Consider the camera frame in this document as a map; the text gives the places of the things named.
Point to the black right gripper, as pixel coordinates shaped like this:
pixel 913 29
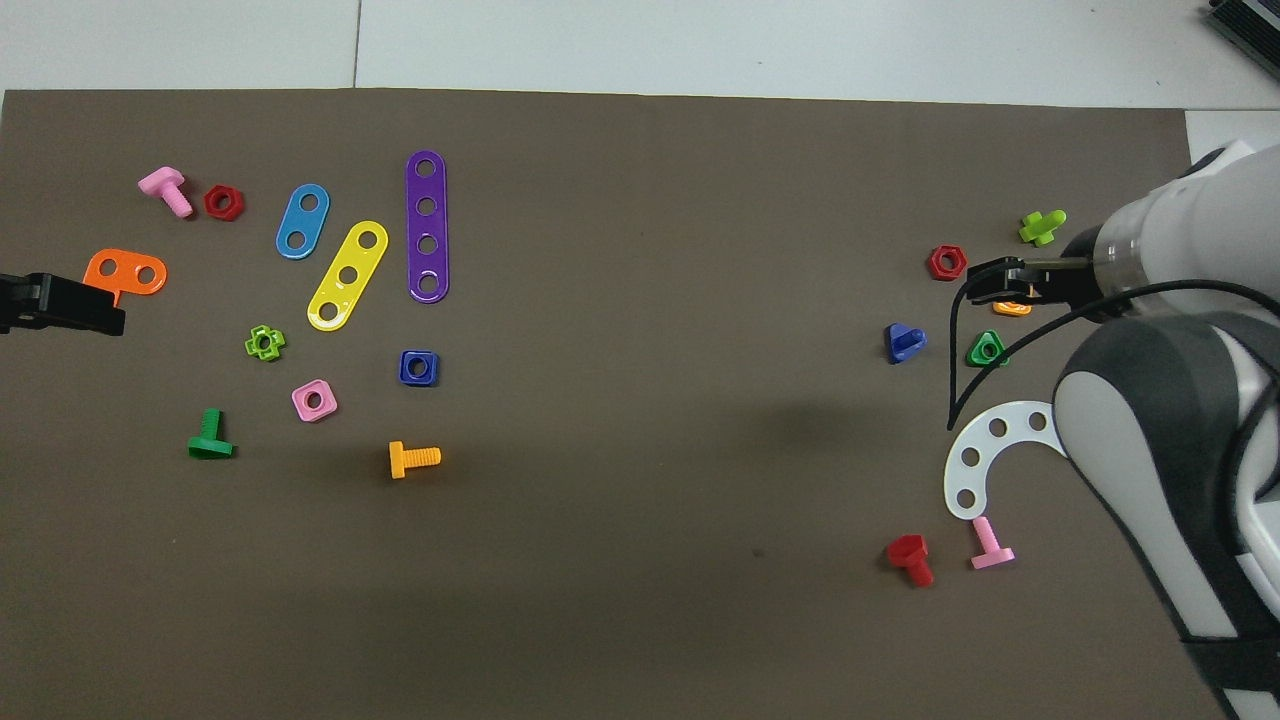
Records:
pixel 1082 290

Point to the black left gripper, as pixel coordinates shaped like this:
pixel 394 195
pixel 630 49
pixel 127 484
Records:
pixel 20 300

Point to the blue triangle-head plastic bolt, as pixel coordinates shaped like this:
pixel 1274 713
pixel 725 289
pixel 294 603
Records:
pixel 900 345

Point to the blue square plastic nut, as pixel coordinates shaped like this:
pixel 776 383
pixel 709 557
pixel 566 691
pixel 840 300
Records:
pixel 405 370

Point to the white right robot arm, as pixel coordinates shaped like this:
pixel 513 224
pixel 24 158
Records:
pixel 1200 450

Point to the orange square plastic nut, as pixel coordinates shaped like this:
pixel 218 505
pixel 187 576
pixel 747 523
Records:
pixel 1012 309

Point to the lime cross-head plastic bolt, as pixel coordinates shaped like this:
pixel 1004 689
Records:
pixel 1040 230

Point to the orange heart-shaped plate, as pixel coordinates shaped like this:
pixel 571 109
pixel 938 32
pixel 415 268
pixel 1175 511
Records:
pixel 127 262

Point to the green triangular plastic nut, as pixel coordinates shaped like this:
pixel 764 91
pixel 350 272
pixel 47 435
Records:
pixel 998 358

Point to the red hexagonal plastic nut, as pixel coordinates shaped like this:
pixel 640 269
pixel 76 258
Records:
pixel 934 263
pixel 212 203

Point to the pink plastic bolt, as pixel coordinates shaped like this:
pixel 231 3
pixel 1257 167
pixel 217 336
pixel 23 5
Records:
pixel 990 555
pixel 163 183

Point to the white curved five-hole plate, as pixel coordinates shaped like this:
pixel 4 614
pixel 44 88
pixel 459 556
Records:
pixel 982 442

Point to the green plastic bolt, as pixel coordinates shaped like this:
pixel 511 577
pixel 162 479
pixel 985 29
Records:
pixel 210 445

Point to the lime cross-shaped plastic nut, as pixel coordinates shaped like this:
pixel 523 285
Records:
pixel 279 343

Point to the blue two-hole plate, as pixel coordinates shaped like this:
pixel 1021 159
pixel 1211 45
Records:
pixel 303 222

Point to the pink square plastic nut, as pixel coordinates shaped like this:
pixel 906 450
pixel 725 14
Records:
pixel 328 405

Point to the yellow three-hole plate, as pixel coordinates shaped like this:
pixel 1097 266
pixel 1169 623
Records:
pixel 358 258

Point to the red plastic bolt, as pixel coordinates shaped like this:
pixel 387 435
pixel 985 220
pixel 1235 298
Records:
pixel 907 550

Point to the orange plastic bolt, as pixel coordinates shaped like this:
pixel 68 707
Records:
pixel 398 460

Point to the dark grey ribbed device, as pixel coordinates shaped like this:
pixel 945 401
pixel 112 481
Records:
pixel 1255 25

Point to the purple four-hole plate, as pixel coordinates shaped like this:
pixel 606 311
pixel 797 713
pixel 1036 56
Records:
pixel 427 225

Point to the brown table mat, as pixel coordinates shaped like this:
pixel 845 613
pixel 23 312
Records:
pixel 640 600

